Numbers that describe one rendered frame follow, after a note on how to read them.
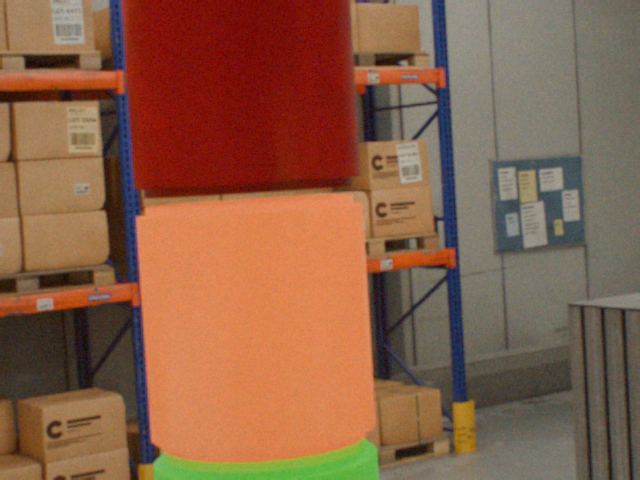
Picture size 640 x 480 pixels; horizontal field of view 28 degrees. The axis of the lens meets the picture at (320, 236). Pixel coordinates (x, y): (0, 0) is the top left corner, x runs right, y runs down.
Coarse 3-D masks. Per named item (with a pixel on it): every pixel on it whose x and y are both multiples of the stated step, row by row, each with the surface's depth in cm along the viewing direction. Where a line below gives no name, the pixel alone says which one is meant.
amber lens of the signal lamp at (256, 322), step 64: (192, 256) 26; (256, 256) 25; (320, 256) 26; (192, 320) 26; (256, 320) 26; (320, 320) 26; (192, 384) 26; (256, 384) 26; (320, 384) 26; (192, 448) 26; (256, 448) 26; (320, 448) 26
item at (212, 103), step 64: (128, 0) 26; (192, 0) 25; (256, 0) 25; (320, 0) 26; (128, 64) 27; (192, 64) 25; (256, 64) 25; (320, 64) 26; (192, 128) 26; (256, 128) 25; (320, 128) 26; (192, 192) 26
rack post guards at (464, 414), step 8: (472, 400) 994; (456, 408) 986; (464, 408) 986; (472, 408) 990; (456, 416) 986; (464, 416) 986; (472, 416) 990; (456, 424) 987; (464, 424) 986; (472, 424) 990; (456, 432) 988; (464, 432) 986; (472, 432) 990; (456, 440) 989; (464, 440) 986; (472, 440) 991; (456, 448) 990; (464, 448) 986; (472, 448) 991; (480, 448) 996; (152, 464) 839; (144, 472) 837; (152, 472) 839
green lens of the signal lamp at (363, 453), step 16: (352, 448) 27; (368, 448) 28; (160, 464) 28; (176, 464) 27; (192, 464) 27; (208, 464) 27; (224, 464) 27; (240, 464) 27; (256, 464) 27; (272, 464) 26; (288, 464) 26; (304, 464) 26; (320, 464) 26; (336, 464) 27; (352, 464) 27; (368, 464) 27
